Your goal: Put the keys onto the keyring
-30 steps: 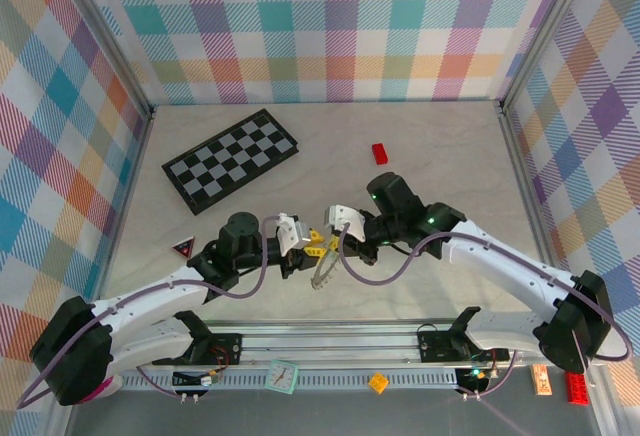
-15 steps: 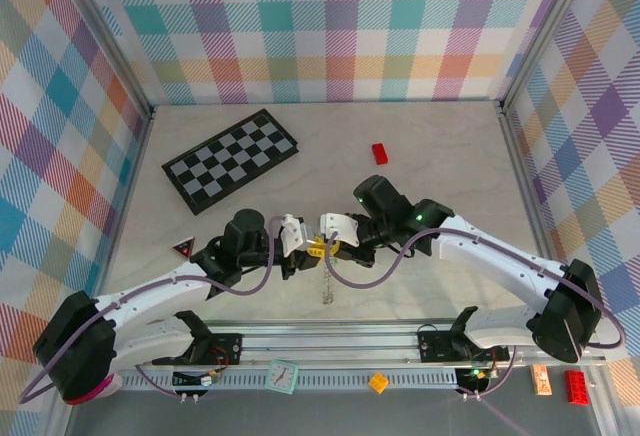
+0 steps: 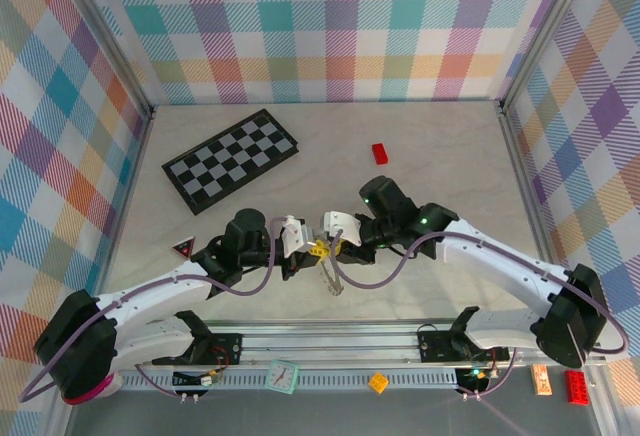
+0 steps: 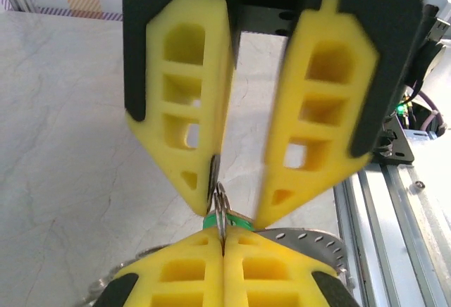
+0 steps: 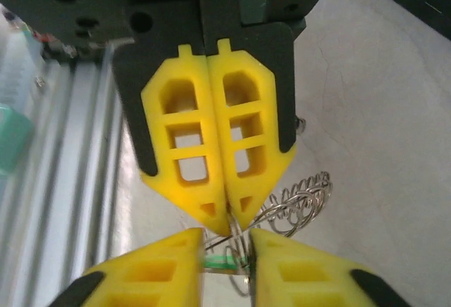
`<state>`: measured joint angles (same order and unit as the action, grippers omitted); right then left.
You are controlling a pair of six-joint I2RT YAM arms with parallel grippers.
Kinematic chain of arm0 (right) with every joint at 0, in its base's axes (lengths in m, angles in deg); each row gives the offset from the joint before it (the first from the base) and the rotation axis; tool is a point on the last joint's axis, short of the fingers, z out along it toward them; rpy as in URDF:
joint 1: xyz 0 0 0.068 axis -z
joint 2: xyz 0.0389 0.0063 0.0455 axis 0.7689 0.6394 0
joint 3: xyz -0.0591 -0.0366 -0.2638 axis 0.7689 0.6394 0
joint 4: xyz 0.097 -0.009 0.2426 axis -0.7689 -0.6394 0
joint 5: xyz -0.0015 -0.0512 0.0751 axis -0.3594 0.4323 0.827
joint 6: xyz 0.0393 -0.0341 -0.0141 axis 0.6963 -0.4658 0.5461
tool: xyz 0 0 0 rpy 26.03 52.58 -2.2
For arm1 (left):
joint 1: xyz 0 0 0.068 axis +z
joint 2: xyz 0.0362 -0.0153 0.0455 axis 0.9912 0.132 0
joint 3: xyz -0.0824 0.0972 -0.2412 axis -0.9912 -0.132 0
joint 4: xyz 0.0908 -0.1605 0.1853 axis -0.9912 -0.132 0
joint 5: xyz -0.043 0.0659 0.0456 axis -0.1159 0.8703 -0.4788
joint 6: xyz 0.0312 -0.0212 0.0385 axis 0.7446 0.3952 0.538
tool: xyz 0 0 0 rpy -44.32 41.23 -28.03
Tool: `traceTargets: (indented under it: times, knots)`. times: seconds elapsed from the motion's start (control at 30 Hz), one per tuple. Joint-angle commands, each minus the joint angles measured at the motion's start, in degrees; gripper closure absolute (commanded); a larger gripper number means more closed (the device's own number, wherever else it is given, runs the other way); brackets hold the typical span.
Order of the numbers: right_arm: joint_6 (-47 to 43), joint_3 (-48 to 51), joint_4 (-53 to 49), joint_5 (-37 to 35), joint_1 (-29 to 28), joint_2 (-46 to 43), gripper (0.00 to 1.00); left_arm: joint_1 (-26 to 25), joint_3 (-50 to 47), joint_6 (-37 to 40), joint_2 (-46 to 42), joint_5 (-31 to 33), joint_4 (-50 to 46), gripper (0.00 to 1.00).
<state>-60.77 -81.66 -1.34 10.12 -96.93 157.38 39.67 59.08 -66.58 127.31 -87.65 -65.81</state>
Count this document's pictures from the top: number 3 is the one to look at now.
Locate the teal square clock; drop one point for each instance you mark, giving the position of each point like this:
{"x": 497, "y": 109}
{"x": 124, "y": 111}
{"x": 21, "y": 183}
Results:
{"x": 281, "y": 377}

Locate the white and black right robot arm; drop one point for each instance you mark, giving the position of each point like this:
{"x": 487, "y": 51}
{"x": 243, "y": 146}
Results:
{"x": 500, "y": 261}

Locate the aluminium mounting rail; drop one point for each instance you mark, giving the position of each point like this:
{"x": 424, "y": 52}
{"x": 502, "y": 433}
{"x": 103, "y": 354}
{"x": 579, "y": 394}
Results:
{"x": 325, "y": 343}

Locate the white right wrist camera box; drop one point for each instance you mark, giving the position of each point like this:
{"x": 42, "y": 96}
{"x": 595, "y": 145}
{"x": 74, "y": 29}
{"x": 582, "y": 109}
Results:
{"x": 345, "y": 223}

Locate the orange toy brick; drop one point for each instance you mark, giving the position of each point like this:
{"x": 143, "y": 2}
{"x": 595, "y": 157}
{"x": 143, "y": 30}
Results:
{"x": 378, "y": 383}

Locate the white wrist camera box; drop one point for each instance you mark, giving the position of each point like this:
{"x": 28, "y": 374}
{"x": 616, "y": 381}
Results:
{"x": 345, "y": 223}
{"x": 295, "y": 236}

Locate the large red toy brick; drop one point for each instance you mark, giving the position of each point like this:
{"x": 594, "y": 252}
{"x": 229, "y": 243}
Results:
{"x": 576, "y": 386}

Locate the pink plastic cup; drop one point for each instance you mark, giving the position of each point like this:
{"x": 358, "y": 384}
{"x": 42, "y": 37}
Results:
{"x": 100, "y": 395}

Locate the red triangle sign toy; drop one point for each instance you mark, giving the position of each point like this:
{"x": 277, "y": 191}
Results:
{"x": 184, "y": 247}

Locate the printed wooden block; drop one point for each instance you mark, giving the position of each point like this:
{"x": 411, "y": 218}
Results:
{"x": 541, "y": 381}

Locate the black and grey chessboard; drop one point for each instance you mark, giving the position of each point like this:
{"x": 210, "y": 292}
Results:
{"x": 240, "y": 146}

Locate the black power connector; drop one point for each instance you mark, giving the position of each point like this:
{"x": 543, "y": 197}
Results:
{"x": 190, "y": 380}
{"x": 470, "y": 381}

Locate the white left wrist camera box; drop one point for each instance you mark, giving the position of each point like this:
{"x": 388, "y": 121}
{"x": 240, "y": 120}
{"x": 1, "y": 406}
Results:
{"x": 295, "y": 236}

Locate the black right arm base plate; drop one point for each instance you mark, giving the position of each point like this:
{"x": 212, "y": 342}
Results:
{"x": 431, "y": 346}

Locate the aluminium frame post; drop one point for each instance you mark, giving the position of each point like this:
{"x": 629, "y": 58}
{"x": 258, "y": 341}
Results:
{"x": 545, "y": 31}
{"x": 106, "y": 36}

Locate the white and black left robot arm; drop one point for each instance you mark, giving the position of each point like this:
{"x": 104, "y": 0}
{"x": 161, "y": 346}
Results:
{"x": 150, "y": 288}

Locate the small red toy brick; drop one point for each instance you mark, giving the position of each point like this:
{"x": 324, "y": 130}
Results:
{"x": 380, "y": 154}

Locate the aluminium side rail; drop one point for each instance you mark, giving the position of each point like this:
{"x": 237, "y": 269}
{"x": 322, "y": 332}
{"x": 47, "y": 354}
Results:
{"x": 525, "y": 176}
{"x": 129, "y": 196}

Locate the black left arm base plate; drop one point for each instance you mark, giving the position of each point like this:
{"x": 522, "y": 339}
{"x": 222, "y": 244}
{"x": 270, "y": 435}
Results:
{"x": 227, "y": 348}

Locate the metal keyring disc with rings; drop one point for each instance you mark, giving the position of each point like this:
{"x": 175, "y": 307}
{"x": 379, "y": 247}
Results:
{"x": 334, "y": 283}

